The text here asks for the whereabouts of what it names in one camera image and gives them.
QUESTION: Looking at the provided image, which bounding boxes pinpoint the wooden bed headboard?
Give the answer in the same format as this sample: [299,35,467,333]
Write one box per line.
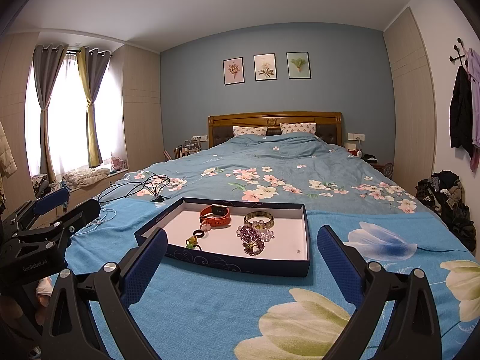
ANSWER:
[208,112,344,148]

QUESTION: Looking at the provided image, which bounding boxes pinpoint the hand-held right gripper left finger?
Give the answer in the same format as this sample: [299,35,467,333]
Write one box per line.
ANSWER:
[40,228,168,360]

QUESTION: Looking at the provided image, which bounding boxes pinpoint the crumpled bedding pile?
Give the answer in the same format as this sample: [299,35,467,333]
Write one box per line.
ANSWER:
[62,168,112,187]

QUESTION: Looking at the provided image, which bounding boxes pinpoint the white earphones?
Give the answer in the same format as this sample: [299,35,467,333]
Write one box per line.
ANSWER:
[75,208,117,234]

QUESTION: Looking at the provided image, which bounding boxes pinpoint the orange smart watch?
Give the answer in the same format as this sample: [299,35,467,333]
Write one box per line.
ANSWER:
[199,204,231,229]

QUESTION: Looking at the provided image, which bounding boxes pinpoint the black jacket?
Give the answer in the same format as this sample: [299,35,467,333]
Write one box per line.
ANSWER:
[449,65,475,159]

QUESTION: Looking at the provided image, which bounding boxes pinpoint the white sheer curtain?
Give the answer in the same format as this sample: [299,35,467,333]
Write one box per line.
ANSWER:
[25,50,128,181]

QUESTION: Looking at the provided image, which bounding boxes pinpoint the white flower framed picture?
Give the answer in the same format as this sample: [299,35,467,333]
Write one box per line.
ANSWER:
[253,53,277,82]

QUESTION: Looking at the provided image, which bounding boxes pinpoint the green leaf framed picture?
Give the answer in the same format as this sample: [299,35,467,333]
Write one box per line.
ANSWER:
[286,52,312,80]

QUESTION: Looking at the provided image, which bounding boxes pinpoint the floral grey-blue duvet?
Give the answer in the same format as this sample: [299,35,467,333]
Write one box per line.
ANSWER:
[99,132,428,218]

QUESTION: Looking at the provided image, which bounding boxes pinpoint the dark purple bead bracelet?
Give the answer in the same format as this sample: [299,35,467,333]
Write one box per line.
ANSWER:
[236,226,267,257]

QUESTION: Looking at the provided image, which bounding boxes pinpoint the white quilted jacket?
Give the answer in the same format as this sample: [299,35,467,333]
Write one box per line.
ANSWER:
[0,120,18,179]

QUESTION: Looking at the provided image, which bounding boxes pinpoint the lilac jacket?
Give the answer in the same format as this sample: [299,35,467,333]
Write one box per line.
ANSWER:
[463,49,480,172]

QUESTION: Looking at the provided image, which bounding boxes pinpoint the bedside clutter of bottles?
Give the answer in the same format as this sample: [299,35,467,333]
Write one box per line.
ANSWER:
[163,140,205,160]

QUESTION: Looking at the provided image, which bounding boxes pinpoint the dark blue shallow box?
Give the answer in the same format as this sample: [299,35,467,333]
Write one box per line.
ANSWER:
[135,197,311,278]

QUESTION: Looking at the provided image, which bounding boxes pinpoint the person's left hand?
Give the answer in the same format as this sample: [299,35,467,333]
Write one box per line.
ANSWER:
[35,277,54,308]

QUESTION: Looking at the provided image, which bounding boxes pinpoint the black cables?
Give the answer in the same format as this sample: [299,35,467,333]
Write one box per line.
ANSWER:
[98,174,172,203]

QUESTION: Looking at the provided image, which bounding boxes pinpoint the patterned white pillow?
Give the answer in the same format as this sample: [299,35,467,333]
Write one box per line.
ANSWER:
[233,126,268,137]
[280,122,317,135]

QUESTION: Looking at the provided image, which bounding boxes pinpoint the dark patterned clothes heap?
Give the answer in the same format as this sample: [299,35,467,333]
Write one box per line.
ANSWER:
[32,174,52,198]

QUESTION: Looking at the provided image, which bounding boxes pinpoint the grey and yellow curtain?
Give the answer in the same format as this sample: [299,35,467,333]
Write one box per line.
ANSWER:
[77,47,113,168]

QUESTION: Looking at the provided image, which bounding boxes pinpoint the dark clothes pile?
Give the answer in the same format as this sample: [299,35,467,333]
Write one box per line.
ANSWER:
[415,170,477,253]

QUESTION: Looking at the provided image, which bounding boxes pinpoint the mottled brown bangle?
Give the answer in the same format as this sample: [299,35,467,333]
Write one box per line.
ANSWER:
[244,212,274,229]

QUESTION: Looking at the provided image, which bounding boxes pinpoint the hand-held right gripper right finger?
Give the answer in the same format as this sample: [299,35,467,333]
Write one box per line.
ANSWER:
[316,225,443,360]

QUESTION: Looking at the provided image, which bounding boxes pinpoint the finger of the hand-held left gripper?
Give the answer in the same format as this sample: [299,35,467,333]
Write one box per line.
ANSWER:
[0,187,71,234]
[12,198,101,260]

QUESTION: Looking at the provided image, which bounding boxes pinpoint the pink flower framed picture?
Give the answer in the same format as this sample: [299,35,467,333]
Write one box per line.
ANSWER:
[223,57,244,86]

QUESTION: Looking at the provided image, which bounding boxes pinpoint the wooden nightstand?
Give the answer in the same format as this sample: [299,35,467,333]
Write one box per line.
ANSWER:
[369,161,395,179]

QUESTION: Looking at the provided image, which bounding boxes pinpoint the bright blue flower blanket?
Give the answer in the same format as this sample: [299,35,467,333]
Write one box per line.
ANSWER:
[62,199,480,360]

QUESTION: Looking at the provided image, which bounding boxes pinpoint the beige wardrobe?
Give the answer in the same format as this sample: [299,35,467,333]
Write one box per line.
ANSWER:
[112,43,164,174]
[383,7,438,193]

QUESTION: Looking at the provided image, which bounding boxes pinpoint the black wall coat rack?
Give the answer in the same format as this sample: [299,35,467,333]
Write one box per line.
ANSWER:
[449,37,474,63]

